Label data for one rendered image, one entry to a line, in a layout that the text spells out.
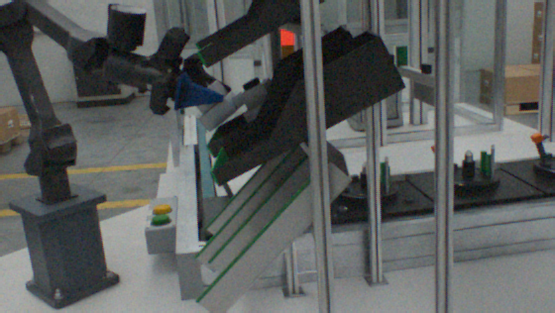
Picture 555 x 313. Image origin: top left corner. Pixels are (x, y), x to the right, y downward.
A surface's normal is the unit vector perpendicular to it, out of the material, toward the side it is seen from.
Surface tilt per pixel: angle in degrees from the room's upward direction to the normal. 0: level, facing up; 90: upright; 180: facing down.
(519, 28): 90
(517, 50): 90
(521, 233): 90
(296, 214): 90
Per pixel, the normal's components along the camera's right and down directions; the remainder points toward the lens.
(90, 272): 0.72, 0.14
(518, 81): 0.02, 0.27
